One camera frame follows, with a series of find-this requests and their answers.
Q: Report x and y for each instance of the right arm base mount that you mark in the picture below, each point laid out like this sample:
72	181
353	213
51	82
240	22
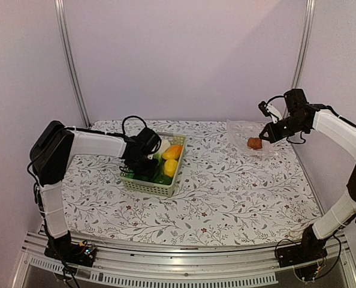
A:
301	255

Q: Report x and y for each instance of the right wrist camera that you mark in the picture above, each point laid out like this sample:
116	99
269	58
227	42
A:
269	110

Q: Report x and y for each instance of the yellow lemon toy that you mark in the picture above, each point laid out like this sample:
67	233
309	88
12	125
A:
169	167

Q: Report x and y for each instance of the green cucumber toy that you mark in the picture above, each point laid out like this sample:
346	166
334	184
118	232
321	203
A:
130	175

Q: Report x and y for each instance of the green pepper toy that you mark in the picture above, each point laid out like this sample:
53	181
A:
162	179

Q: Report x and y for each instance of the beige perforated plastic basket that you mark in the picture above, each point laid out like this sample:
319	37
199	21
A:
145	184

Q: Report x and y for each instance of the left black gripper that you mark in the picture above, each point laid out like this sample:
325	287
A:
150	172

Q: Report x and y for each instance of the bok choy toy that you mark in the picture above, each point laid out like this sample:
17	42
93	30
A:
165	144

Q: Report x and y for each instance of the clear zip top bag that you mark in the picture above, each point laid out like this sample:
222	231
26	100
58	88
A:
244	136

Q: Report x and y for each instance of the floral tablecloth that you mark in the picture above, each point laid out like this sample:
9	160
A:
221	197

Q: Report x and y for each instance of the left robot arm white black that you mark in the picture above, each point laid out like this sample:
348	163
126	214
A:
54	150

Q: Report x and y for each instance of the aluminium frame post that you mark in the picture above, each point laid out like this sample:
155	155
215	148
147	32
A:
304	43
71	66

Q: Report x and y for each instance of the brown potato toy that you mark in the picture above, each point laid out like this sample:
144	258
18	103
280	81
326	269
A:
254	143

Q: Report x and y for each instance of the left aluminium frame post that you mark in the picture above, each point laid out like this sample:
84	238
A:
71	66

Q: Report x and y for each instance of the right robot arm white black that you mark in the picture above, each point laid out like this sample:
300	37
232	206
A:
304	117

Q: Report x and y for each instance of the right aluminium frame post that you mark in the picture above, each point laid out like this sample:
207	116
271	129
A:
304	43

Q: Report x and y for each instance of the aluminium front rail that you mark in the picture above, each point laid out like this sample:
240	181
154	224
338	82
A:
133	264

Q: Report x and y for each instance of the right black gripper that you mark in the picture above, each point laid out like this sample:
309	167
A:
274	137

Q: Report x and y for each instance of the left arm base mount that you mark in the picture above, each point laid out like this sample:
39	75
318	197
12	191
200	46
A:
63	249

